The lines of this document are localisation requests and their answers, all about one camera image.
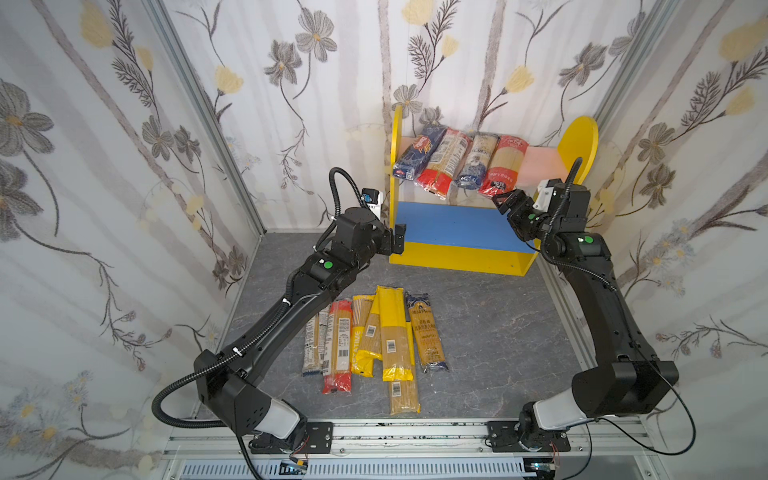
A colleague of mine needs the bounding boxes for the red yellow spaghetti bag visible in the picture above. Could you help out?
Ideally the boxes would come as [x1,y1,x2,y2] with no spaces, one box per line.
[479,135,529,197]

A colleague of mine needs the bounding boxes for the blue gold spaghetti bag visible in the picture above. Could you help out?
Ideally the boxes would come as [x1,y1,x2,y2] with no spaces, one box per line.
[456,133,500,190]

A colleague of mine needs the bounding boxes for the red labelled spaghetti bag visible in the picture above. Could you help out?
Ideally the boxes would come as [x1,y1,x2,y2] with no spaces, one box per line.
[416,128,472,200]

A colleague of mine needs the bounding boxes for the dark blue Barilla spaghetti bag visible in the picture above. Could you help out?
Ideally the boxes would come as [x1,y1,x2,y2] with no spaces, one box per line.
[393,124,447,181]

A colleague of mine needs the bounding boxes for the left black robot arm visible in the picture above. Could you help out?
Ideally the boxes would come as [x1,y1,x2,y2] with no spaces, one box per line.
[151,167,406,451]

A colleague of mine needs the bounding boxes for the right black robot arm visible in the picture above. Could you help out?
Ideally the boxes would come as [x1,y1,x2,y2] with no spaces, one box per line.
[492,162,679,451]

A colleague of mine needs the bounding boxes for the yellow shelf pink blue boards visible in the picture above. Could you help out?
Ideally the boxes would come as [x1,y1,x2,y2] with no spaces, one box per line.
[387,108,599,276]

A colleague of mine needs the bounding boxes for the large yellow spaghetti bag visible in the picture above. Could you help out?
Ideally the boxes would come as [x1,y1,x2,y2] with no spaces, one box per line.
[377,286,413,382]

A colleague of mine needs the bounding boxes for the yellow spaghetti bag small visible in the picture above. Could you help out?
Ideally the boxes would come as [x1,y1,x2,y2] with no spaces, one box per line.
[350,295,382,378]

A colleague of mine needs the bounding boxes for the brown blue spaghetti bag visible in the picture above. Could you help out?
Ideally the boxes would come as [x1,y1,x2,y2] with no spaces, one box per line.
[406,294,449,372]

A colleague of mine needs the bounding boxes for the red clear spaghetti bag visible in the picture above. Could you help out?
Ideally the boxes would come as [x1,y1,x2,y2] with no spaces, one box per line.
[322,300,353,394]

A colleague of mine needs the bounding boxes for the clear white spaghetti bag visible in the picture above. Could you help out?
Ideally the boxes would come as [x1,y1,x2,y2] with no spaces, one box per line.
[302,307,330,376]

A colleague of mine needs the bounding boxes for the brown spaghetti pack bottom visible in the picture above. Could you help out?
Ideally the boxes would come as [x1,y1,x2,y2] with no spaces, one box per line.
[389,378,421,416]

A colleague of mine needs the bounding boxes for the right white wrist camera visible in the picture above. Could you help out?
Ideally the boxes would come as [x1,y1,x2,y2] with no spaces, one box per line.
[533,179,561,213]

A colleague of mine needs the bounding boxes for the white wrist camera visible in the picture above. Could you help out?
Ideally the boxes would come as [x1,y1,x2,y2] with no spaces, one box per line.
[533,179,561,213]
[361,188,384,220]

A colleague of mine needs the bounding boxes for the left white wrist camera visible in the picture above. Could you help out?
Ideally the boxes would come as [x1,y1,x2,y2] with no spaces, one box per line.
[361,188,384,220]

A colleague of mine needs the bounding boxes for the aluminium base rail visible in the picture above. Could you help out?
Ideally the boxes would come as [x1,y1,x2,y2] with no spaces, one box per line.
[158,416,655,480]

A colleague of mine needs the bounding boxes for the white cable duct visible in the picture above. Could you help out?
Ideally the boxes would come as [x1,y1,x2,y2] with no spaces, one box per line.
[176,458,538,480]

